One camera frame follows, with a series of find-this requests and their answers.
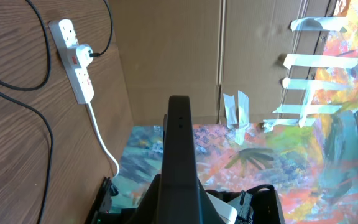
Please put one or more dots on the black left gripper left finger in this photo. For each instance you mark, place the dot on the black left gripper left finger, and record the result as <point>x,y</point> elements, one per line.
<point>145,213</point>

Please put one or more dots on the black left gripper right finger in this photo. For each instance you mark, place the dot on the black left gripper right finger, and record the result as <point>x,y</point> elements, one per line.
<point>208,212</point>

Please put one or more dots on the Samsung Galaxy smartphone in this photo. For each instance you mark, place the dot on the Samsung Galaxy smartphone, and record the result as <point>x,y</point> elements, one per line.
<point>178,197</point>

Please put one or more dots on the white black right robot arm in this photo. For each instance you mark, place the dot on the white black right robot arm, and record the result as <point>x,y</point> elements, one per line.
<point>258,205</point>

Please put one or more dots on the white charger plug adapter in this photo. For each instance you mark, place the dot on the white charger plug adapter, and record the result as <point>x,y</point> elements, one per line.
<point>83,53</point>

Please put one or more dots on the colourful painted backdrop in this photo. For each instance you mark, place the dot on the colourful painted backdrop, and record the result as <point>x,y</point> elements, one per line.
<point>309,152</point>

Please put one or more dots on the white power strip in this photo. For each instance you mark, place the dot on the white power strip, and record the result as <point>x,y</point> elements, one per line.
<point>66,42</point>

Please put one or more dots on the brown cardboard box wall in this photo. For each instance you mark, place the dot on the brown cardboard box wall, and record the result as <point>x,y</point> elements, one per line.
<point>206,49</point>

